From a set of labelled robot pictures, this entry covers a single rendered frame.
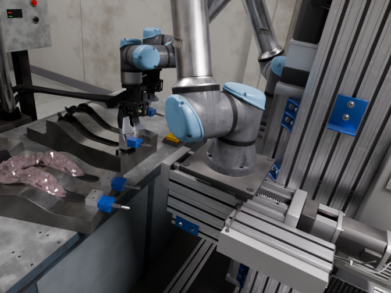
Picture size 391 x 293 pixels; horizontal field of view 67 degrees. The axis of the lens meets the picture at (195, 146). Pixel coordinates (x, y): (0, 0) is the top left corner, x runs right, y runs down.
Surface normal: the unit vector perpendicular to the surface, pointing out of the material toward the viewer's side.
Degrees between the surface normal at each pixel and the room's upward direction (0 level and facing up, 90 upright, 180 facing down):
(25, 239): 0
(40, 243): 0
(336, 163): 90
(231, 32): 90
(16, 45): 90
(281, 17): 90
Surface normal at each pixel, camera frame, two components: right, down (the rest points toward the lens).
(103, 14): -0.47, 0.37
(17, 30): 0.89, 0.31
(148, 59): 0.54, 0.29
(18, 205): -0.15, 0.46
